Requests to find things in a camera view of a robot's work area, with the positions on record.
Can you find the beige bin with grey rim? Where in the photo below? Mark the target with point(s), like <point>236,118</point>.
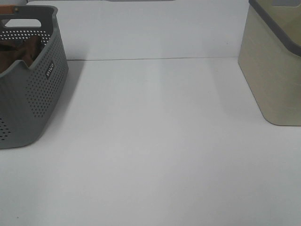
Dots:
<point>270,59</point>

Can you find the grey perforated laundry basket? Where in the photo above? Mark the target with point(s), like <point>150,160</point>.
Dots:
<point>28,95</point>

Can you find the brown microfibre towel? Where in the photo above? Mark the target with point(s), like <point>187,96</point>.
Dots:
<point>27,50</point>

